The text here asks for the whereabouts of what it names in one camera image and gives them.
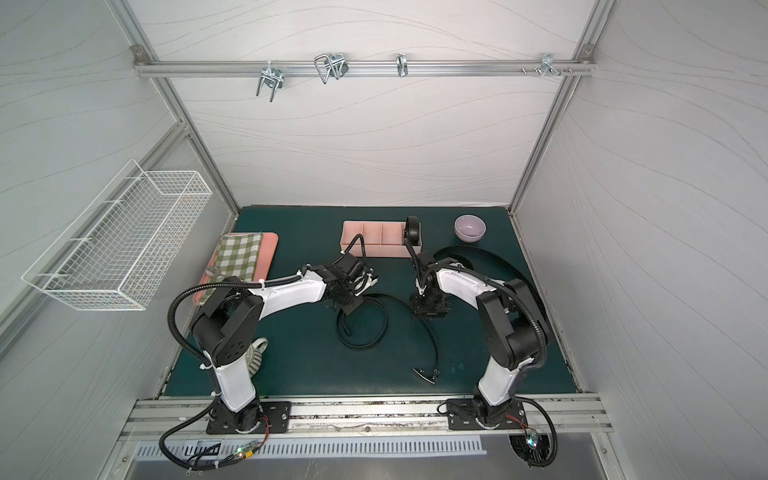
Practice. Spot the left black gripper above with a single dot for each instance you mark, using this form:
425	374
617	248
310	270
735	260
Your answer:
350	297

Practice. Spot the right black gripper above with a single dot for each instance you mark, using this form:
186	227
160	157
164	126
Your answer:
429	302

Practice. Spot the pink compartment storage box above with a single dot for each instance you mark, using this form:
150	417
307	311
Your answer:
382	239

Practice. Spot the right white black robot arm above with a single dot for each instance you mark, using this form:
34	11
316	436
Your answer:
514	327

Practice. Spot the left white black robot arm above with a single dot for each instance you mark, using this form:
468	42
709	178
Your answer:
226	324

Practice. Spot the dark green table mat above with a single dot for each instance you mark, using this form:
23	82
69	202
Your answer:
305	358

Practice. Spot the purple small bowl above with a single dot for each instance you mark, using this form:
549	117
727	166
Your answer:
469	228

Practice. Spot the pink plastic tray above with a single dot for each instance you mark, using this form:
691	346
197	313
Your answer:
267	252

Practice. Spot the green checkered cloth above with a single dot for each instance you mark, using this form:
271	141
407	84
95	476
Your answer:
235	255

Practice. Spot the grey ribbed ceramic mug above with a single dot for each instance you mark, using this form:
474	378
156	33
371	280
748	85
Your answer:
254	355

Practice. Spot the metal hook clamp centre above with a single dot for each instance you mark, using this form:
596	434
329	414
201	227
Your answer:
331	65

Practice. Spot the metal hook clamp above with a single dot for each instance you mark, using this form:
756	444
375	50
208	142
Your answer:
331	65
547	68
272	80

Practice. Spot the metal hook clamp left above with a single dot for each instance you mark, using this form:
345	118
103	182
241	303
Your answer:
272	80

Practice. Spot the metal hook clamp right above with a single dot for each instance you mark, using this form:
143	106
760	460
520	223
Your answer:
547	68

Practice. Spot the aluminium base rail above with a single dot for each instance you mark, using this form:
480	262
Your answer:
366	416

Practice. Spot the metal ring clamp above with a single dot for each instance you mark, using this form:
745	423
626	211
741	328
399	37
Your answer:
401	65

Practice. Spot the white wire basket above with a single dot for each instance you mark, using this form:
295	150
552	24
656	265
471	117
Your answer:
114	255

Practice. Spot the aluminium crossbar rail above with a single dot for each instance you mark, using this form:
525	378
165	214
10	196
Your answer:
357	68

